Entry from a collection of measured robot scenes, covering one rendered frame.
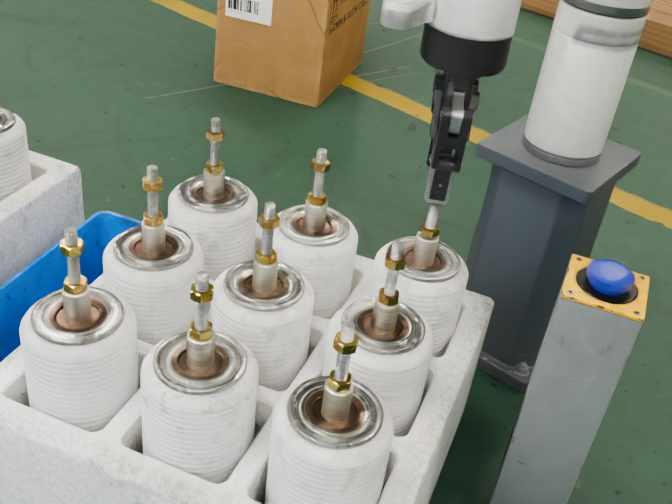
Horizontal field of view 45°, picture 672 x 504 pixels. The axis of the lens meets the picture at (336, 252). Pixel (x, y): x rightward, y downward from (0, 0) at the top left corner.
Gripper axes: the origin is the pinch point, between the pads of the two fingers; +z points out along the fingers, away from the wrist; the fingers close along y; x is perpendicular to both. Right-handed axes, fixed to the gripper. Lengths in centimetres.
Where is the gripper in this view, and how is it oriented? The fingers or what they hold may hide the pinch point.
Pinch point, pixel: (438, 171)
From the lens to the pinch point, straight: 77.4
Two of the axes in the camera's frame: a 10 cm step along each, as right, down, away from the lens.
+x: -9.9, -1.6, 0.4
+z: -1.1, 8.2, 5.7
